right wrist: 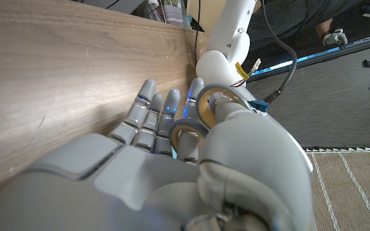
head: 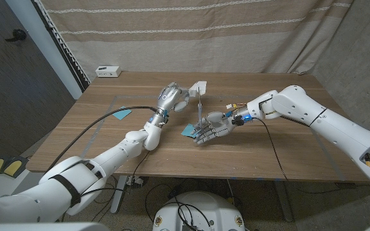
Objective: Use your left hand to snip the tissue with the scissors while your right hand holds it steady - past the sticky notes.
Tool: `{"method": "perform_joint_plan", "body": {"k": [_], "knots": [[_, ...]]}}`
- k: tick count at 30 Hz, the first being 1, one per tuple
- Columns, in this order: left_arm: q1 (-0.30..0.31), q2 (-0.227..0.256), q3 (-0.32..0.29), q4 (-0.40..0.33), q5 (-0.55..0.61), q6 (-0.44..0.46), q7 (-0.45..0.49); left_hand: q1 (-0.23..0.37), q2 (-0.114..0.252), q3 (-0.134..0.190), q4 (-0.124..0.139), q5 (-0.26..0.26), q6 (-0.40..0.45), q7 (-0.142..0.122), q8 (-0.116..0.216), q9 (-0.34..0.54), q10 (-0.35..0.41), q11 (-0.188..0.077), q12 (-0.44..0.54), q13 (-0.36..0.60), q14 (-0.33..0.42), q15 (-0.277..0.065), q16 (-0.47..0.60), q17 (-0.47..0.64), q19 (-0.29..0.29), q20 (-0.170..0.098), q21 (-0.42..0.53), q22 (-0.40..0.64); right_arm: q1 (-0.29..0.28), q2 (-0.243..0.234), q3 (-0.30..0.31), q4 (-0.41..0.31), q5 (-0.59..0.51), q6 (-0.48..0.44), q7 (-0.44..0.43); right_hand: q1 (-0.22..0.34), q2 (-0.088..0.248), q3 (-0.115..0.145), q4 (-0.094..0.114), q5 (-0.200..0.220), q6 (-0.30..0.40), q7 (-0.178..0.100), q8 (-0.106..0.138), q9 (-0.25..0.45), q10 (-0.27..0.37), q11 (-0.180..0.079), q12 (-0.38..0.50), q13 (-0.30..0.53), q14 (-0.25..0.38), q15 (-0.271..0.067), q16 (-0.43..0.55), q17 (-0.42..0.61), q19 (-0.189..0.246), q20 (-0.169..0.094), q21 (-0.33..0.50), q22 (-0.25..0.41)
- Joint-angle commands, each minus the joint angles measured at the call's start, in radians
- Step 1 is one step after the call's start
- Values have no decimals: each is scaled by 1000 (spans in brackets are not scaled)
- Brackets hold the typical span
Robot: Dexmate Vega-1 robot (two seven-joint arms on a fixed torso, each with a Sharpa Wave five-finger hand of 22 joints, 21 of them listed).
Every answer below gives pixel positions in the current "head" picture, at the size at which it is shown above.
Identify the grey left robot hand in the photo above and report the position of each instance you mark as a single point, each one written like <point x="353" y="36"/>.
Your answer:
<point x="169" y="97"/>

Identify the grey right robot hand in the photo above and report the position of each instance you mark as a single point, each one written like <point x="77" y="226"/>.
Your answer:
<point x="217" y="125"/>

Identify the white tissue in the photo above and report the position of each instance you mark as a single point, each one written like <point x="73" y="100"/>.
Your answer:
<point x="203" y="85"/>

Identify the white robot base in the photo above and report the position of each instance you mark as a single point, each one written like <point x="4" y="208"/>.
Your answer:
<point x="210" y="208"/>

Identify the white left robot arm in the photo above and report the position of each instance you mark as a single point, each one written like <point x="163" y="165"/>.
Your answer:
<point x="114" y="157"/>

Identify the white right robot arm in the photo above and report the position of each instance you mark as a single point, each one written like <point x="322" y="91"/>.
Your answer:
<point x="316" y="115"/>

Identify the blue sticky note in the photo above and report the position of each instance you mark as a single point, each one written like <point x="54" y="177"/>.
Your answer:
<point x="124" y="114"/>
<point x="187" y="131"/>

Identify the beige striped curtain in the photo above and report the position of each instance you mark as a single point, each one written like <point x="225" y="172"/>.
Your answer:
<point x="188" y="41"/>

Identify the white power strip box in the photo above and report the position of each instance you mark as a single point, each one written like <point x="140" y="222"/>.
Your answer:
<point x="108" y="71"/>

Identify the crumpled white paper scrap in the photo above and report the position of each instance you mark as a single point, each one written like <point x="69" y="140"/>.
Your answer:
<point x="137" y="181"/>

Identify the metal table leg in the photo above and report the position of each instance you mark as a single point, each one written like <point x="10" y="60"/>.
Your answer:
<point x="120" y="199"/>
<point x="284" y="202"/>

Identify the black strip with lace trim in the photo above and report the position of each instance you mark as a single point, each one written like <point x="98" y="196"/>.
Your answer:
<point x="70" y="64"/>

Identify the white floor panel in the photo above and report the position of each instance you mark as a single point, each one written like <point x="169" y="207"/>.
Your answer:
<point x="18" y="184"/>

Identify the white robot torso edge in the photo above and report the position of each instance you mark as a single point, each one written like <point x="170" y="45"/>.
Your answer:
<point x="43" y="227"/>

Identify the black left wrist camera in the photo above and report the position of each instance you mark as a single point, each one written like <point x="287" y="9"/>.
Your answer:
<point x="163" y="119"/>

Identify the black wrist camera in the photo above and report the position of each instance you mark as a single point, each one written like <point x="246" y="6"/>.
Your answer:
<point x="163" y="119"/>
<point x="239" y="119"/>

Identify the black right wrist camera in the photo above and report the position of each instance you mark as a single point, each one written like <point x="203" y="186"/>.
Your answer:
<point x="239" y="119"/>

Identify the white door frame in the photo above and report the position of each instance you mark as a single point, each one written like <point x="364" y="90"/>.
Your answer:
<point x="42" y="41"/>

